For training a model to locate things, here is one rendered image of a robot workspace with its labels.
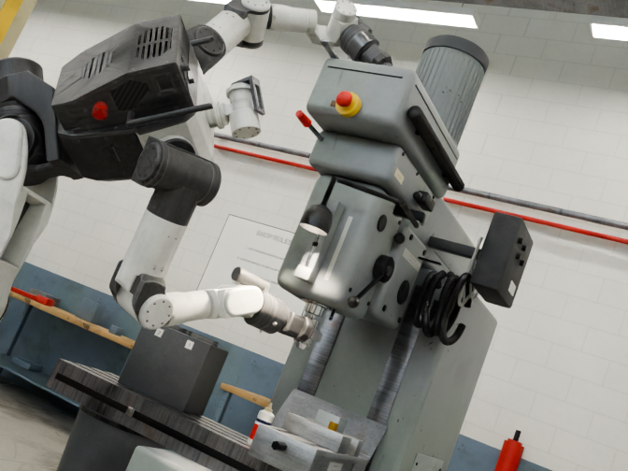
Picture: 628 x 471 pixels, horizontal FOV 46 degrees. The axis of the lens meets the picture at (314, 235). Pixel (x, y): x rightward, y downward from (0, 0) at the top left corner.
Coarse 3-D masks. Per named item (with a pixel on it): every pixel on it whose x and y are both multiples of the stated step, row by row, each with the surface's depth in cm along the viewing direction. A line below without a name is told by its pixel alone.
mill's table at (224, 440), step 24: (48, 384) 201; (72, 384) 197; (96, 384) 194; (120, 384) 199; (96, 408) 191; (120, 408) 188; (144, 408) 186; (168, 408) 187; (144, 432) 183; (168, 432) 180; (192, 432) 178; (216, 432) 178; (192, 456) 176; (216, 456) 173; (240, 456) 171
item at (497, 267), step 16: (496, 224) 198; (512, 224) 196; (496, 240) 196; (512, 240) 195; (528, 240) 206; (480, 256) 197; (496, 256) 195; (512, 256) 196; (528, 256) 211; (480, 272) 195; (496, 272) 193; (512, 272) 200; (480, 288) 197; (496, 288) 192; (512, 288) 204; (496, 304) 209
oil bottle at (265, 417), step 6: (264, 408) 185; (270, 408) 184; (258, 414) 184; (264, 414) 183; (270, 414) 183; (258, 420) 183; (264, 420) 183; (270, 420) 183; (252, 432) 183; (252, 438) 182
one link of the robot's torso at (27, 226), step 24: (0, 120) 162; (0, 144) 160; (24, 144) 160; (0, 168) 158; (24, 168) 159; (0, 192) 158; (24, 192) 160; (48, 192) 173; (0, 216) 159; (24, 216) 169; (48, 216) 171; (0, 240) 158; (24, 240) 168; (0, 264) 159; (0, 288) 162; (0, 312) 164
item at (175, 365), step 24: (144, 336) 202; (168, 336) 200; (192, 336) 199; (144, 360) 200; (168, 360) 198; (192, 360) 196; (216, 360) 201; (144, 384) 198; (168, 384) 196; (192, 384) 194; (192, 408) 196
